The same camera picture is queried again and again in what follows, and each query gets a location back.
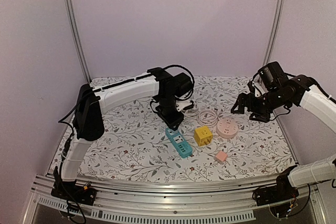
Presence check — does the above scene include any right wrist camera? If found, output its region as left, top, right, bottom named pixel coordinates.
left=257, top=61, right=289, bottom=91

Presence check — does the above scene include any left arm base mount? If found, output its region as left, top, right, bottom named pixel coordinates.
left=51, top=166, right=97, bottom=206

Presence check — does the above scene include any floral patterned table mat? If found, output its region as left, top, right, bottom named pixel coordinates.
left=49, top=76, right=295, bottom=184

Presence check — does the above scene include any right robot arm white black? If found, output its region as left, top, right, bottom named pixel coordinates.
left=230, top=61, right=335, bottom=201

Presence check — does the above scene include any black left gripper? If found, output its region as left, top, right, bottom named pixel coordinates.
left=156, top=95, right=185, bottom=131

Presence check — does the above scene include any aluminium frame post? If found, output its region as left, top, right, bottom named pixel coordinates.
left=262, top=0, right=285, bottom=66
left=64, top=0, right=91, bottom=83

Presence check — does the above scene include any pink USB charger plug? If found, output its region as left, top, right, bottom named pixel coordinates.
left=214, top=151, right=228, bottom=163

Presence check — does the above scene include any pink coiled power cable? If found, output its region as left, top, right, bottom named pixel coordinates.
left=197, top=108, right=223, bottom=127

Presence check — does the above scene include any yellow cube socket adapter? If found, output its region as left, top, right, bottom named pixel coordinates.
left=194, top=126, right=213, bottom=146

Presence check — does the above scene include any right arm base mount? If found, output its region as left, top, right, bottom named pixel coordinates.
left=252, top=165, right=299, bottom=206

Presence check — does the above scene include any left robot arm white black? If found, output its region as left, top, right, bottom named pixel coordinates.
left=54, top=66, right=195, bottom=200

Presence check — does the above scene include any teal power strip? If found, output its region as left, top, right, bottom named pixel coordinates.
left=165, top=128, right=193, bottom=158

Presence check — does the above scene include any pink round power socket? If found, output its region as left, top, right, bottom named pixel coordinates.
left=216, top=118, right=238, bottom=138

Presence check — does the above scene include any right aluminium frame post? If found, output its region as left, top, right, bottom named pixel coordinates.
left=262, top=0, right=285, bottom=66

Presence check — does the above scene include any aluminium front rail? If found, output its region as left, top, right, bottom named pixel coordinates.
left=26, top=174, right=326, bottom=224

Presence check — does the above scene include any left aluminium frame post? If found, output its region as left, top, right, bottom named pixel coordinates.
left=64, top=0, right=91, bottom=83

